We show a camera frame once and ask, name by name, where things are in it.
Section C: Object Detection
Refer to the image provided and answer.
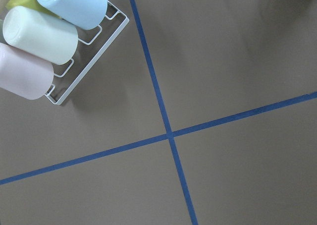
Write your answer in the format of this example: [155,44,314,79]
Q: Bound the white wire cup rack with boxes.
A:
[45,1,129,105]

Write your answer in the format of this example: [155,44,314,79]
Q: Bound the yellow green cup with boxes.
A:
[5,0,60,19]

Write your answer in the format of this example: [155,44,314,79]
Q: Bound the pale green cup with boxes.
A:
[2,6,78,65]

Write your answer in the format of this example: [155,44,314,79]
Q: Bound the pink plastic cup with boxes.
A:
[0,43,54,100]

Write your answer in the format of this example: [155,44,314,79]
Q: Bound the light blue cup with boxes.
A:
[37,0,107,30]

